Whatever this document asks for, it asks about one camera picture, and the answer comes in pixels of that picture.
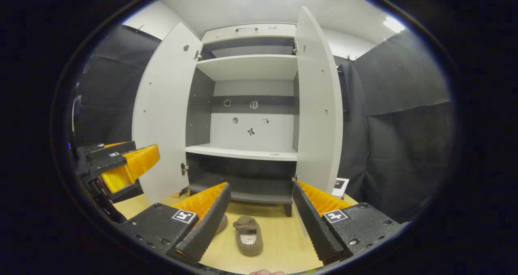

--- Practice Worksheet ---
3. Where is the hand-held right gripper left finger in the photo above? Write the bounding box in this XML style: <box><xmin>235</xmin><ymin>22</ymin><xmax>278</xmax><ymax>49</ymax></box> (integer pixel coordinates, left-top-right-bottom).
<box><xmin>117</xmin><ymin>182</ymin><xmax>232</xmax><ymax>263</ymax></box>

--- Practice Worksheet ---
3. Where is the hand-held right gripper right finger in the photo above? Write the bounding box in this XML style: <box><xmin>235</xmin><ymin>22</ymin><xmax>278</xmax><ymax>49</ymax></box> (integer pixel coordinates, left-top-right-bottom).
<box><xmin>291</xmin><ymin>180</ymin><xmax>402</xmax><ymax>266</ymax></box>

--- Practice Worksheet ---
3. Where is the white cabinet door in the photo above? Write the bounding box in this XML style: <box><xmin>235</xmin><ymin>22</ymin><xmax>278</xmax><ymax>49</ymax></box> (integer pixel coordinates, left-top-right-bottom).
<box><xmin>132</xmin><ymin>22</ymin><xmax>204</xmax><ymax>205</ymax></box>
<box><xmin>292</xmin><ymin>6</ymin><xmax>344</xmax><ymax>199</ymax></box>

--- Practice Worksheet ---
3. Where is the white shoe cabinet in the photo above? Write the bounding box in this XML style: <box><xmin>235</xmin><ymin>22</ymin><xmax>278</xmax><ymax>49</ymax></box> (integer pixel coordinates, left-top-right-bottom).
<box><xmin>132</xmin><ymin>6</ymin><xmax>344</xmax><ymax>218</ymax></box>

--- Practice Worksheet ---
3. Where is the white book with dark picture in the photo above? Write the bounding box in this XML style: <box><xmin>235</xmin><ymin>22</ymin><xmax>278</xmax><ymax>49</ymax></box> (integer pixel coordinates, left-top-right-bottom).
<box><xmin>331</xmin><ymin>178</ymin><xmax>350</xmax><ymax>199</ymax></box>

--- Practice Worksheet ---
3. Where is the black backdrop cloth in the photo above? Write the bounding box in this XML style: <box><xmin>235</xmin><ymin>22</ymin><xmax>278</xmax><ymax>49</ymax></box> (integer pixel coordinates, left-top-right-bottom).
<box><xmin>73</xmin><ymin>24</ymin><xmax>454</xmax><ymax>224</ymax></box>

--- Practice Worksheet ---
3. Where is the small ceiling light panel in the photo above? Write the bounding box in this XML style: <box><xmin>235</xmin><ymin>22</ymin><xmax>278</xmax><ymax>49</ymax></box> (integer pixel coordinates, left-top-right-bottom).
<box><xmin>383</xmin><ymin>16</ymin><xmax>406</xmax><ymax>34</ymax></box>

